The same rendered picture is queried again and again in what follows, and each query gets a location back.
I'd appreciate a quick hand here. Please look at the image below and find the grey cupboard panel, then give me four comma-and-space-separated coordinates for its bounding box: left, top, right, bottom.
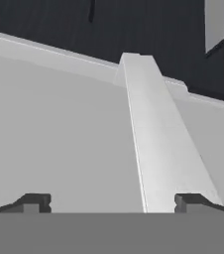
204, 0, 224, 55

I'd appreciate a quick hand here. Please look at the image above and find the light grey fridge door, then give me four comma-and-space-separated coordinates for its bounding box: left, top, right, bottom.
0, 28, 224, 214

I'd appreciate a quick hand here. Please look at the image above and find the long pale grey fridge handle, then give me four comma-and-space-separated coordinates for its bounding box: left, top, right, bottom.
112, 52, 224, 214

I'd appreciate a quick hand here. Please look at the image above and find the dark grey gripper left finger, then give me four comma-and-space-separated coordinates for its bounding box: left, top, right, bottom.
0, 192, 53, 214

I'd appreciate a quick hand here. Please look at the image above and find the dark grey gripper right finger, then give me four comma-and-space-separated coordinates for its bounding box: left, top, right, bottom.
173, 192, 224, 214

